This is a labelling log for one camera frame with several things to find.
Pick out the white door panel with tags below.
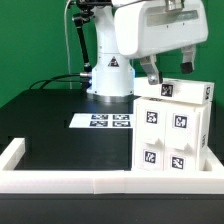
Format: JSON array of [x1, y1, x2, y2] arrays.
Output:
[[132, 98, 166, 171]]

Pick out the white hanging cable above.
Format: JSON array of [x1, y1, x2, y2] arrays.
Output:
[[63, 0, 74, 90]]

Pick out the white box with tags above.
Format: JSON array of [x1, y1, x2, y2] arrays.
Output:
[[134, 77, 214, 105]]

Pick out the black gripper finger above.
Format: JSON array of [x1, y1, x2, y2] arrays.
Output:
[[180, 45, 196, 74], [140, 55, 163, 85]]

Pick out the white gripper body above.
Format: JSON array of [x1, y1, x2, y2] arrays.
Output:
[[114, 0, 208, 58]]

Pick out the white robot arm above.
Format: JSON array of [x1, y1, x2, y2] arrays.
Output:
[[87, 0, 208, 102]]

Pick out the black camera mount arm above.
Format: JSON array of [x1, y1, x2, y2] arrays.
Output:
[[72, 0, 112, 72]]

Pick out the black cables on table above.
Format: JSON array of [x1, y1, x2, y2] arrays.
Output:
[[29, 72, 93, 90]]

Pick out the white U-shaped border fence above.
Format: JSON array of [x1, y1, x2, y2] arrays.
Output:
[[0, 138, 224, 194]]

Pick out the white flat top panel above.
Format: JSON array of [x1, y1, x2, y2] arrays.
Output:
[[69, 113, 133, 129]]

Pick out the white cabinet body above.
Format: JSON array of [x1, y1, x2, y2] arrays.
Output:
[[141, 97, 211, 171]]

